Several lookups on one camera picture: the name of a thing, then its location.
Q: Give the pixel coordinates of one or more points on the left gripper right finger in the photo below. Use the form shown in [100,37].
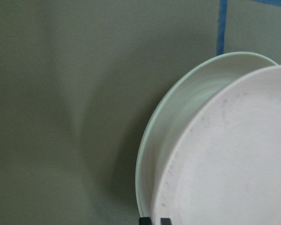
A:
[165,218]

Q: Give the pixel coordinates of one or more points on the beige plate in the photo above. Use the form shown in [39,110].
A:
[177,107]

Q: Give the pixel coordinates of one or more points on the pink plate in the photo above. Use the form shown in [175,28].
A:
[226,166]

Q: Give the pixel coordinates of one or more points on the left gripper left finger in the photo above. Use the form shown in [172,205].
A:
[145,219]

